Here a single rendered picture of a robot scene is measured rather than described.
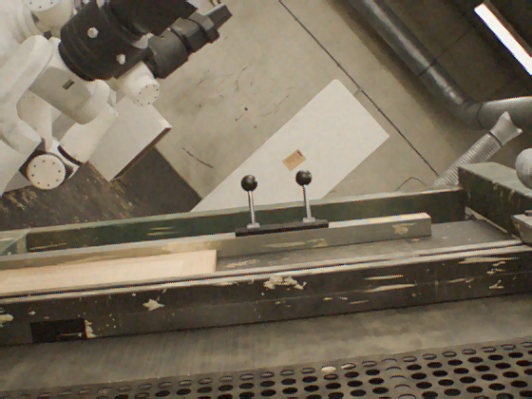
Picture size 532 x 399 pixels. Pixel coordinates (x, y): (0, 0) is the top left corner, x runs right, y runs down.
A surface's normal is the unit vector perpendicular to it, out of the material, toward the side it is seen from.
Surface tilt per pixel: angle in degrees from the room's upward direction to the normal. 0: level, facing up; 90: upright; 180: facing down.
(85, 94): 105
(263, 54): 90
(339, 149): 90
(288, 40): 90
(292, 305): 90
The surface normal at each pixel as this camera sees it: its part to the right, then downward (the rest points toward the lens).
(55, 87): 0.19, 0.70
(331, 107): -0.04, 0.10
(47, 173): 0.26, 0.41
